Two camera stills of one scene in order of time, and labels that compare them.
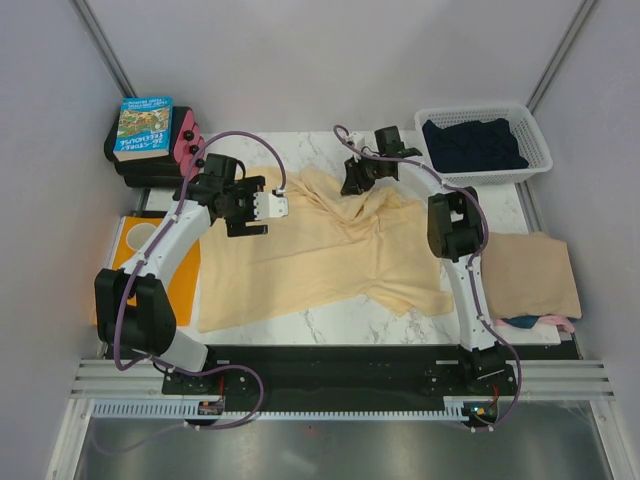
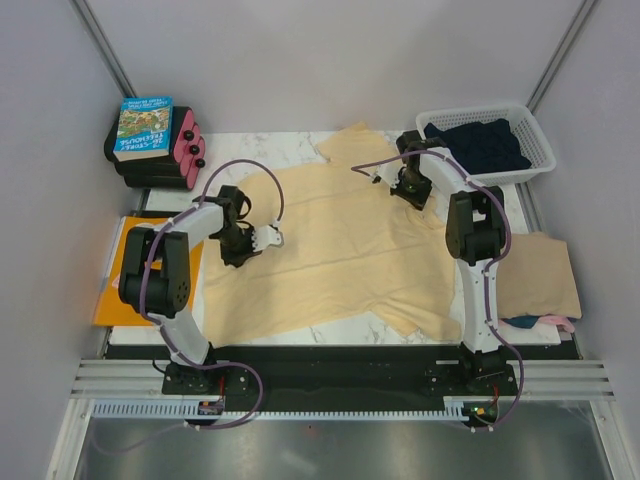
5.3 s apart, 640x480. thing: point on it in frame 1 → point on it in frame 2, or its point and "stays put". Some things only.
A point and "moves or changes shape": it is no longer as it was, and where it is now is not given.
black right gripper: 354,183 → 418,200
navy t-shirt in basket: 473,146 stays put
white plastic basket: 525,132 stays put
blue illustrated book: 144,128 stays put
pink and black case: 169,171 stays put
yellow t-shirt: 329,244 moves or changes shape
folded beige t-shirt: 528,275 stays put
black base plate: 353,372 stays put
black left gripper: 238,227 → 238,260
